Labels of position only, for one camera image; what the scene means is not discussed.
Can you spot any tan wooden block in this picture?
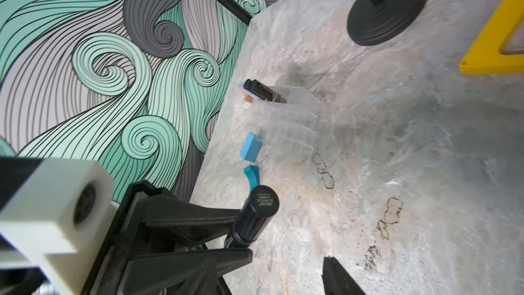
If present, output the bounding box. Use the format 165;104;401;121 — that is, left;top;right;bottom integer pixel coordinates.
244;94;254;103

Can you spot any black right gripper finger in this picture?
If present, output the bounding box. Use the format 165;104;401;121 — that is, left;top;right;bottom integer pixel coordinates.
322;257;365;295

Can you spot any clear acrylic lipstick organizer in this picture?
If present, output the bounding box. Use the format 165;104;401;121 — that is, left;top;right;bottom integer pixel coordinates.
240;81;324;160

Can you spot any black microphone stand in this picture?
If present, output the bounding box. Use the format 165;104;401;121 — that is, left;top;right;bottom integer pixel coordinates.
347;0;427;46

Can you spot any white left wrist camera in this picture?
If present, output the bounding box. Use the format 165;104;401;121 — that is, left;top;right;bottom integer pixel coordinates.
1;157;116;294

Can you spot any light blue rectangular block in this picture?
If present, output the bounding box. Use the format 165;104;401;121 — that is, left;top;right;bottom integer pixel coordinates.
240;132;263;162

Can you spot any teal curved arch block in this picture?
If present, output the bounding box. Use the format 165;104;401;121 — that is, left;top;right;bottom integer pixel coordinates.
244;165;261;191

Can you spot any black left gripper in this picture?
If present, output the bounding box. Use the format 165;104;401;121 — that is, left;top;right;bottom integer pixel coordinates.
80;195;253;294

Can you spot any yellow triangle stencil block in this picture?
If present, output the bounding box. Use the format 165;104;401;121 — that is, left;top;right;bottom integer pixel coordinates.
459;0;523;75

